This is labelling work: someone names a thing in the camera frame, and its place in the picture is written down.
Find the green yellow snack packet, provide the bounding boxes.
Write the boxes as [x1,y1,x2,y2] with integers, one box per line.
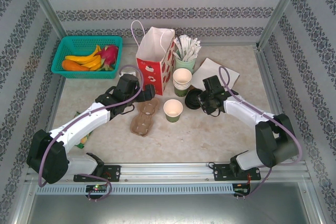
[74,111,93,151]

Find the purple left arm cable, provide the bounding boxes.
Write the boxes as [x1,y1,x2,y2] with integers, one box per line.
[38,64,145,201]

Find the aluminium side rail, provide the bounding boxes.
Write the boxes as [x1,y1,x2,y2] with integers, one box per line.
[254,45,300,162]
[44,77,66,133]

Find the white paper stirrer bundle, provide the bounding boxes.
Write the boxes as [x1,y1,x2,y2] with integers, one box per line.
[173,34,202,62]

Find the aluminium back rail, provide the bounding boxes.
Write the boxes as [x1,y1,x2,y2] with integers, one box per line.
[121,40,260,49]

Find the brown cardboard cup carrier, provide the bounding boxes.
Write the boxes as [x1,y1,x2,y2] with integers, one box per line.
[130,97,161,137]

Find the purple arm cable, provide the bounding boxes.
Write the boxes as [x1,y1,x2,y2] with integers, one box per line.
[38,64,145,201]
[218,66,303,200]

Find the stack of green paper cups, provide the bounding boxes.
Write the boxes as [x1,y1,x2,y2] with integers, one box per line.
[172,68,193,98]

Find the teal plastic basket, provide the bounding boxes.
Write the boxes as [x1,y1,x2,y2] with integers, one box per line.
[50,36,123,80]

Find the slotted grey cable duct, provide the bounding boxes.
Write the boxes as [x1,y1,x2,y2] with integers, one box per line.
[35,183,235,196]

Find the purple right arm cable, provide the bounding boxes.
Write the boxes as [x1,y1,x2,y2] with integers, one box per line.
[218,66,303,200]

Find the red printed paper gift bag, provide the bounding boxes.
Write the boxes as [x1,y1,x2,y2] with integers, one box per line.
[130,20,176,96]

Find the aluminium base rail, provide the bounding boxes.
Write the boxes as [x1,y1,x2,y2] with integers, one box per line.
[26,162,308,183]

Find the mint green holder cup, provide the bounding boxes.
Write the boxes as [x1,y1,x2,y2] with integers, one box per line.
[174,49,197,74]

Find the black plastic lid stack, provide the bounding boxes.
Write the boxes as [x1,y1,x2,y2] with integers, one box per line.
[184,89,208,110]

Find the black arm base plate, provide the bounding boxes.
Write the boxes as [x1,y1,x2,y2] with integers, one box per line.
[73,165,121,183]
[213,163,262,182]

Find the small green circuit board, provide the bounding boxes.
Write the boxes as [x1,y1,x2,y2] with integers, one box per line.
[233,187,250,196]
[86,184,108,193]

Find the aluminium frame post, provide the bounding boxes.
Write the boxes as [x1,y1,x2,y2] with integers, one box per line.
[256,0,307,49]
[20,0,68,41]

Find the pink dragon fruit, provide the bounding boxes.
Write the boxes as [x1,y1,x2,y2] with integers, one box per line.
[94,45,119,71]

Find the single green paper cup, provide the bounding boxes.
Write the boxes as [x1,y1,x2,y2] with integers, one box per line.
[163,99,184,124]

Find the thin black cable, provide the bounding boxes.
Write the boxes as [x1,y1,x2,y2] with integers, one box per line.
[118,104,136,116]
[206,107,222,118]

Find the orange carrot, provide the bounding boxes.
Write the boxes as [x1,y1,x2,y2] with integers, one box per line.
[61,59,90,72]

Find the yellow banana bunch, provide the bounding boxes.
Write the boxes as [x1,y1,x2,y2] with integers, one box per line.
[65,45,103,71]

